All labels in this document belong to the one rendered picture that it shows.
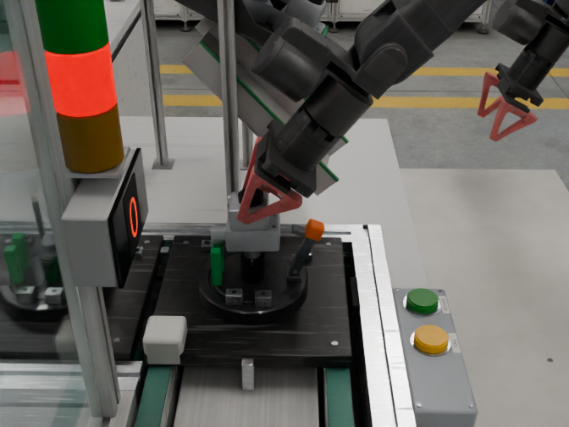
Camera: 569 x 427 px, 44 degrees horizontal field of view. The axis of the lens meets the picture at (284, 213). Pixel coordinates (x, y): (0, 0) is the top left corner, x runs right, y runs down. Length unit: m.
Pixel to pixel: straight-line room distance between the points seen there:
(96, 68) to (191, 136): 0.99
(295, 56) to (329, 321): 0.33
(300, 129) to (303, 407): 0.32
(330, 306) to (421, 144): 2.59
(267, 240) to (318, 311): 0.11
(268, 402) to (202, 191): 0.59
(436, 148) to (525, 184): 2.00
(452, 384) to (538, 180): 0.70
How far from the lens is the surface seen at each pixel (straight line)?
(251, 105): 1.02
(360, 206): 1.29
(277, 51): 0.73
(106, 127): 0.58
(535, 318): 1.11
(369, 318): 0.89
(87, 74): 0.56
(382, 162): 1.44
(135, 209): 0.65
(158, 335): 0.83
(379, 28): 0.73
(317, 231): 0.85
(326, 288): 0.92
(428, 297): 0.92
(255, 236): 0.84
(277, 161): 0.76
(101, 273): 0.61
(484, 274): 1.17
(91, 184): 0.62
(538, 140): 3.63
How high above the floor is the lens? 1.55
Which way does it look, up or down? 33 degrees down
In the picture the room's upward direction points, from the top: straight up
